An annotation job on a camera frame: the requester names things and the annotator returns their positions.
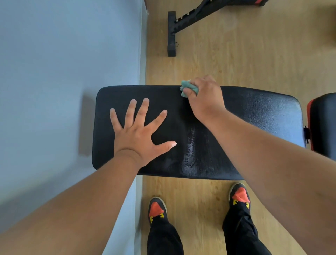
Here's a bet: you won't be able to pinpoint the person's right hand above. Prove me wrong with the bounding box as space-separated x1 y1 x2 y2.
182 75 227 124

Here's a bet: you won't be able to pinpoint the person's left hand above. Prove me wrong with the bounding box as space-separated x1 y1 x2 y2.
110 98 177 168

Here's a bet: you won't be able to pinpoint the green cleaning cloth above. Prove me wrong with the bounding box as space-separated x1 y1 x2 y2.
180 80 199 98

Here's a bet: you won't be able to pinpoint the black weight bench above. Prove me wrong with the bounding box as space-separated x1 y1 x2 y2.
92 85 336 181

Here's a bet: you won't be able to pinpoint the black bench with headrest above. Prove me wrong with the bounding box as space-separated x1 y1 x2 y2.
167 0 263 57

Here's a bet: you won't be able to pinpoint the person's left forearm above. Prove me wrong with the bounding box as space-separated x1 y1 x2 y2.
0 152 144 255

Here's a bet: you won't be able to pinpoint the person's right forearm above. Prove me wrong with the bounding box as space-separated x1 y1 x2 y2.
203 108 336 255

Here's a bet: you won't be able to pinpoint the person's left red black shoe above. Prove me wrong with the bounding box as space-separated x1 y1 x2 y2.
148 197 168 224

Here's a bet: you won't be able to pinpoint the person's red black shoe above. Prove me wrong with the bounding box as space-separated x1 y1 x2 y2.
229 183 251 209
148 197 168 224

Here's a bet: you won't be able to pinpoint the person's right red black shoe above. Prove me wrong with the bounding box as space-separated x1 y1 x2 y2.
229 183 251 209

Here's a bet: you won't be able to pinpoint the person's black trousers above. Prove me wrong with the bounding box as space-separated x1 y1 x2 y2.
147 202 272 255

